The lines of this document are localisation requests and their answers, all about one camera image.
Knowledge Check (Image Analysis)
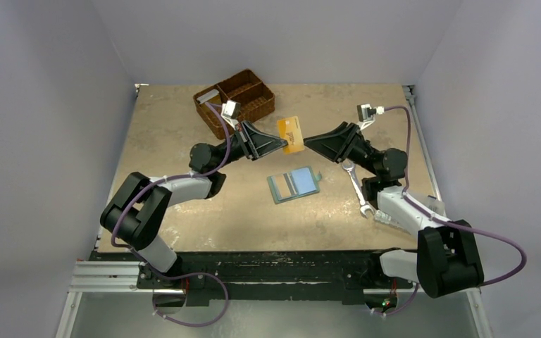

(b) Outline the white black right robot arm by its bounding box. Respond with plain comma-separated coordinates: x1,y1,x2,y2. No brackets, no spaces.
304,123,484,298

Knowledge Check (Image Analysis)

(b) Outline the silver wrench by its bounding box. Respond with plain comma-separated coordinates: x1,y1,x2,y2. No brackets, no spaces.
341,161,375,218

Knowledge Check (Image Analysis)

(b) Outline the aluminium frame rail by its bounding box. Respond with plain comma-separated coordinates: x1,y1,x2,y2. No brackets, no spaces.
54,260,143,338

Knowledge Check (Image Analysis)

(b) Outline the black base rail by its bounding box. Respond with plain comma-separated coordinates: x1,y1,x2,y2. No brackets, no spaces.
89,250,413,306

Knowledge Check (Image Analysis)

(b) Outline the teal card holder wallet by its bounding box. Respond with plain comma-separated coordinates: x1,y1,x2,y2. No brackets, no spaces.
267,166,323,204

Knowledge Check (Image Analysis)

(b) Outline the brown woven divided basket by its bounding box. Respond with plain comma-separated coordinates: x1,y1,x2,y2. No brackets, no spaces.
193,69,275,139

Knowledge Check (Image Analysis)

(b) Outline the gold credit card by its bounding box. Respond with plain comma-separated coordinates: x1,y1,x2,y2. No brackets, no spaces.
277,116,305,154

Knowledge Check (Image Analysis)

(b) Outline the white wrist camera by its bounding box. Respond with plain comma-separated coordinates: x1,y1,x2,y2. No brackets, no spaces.
221,99,241,131
356,104,385,131

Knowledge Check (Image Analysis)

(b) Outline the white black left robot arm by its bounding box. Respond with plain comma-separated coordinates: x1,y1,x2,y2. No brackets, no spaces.
99,121,288,288

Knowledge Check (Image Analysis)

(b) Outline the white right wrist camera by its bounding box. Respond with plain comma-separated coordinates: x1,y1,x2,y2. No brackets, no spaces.
356,104,385,131

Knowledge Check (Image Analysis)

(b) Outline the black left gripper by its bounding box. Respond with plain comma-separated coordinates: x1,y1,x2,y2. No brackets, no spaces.
212,121,287,172

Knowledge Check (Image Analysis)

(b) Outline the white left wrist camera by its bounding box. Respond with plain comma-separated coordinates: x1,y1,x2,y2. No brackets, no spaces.
221,99,241,131

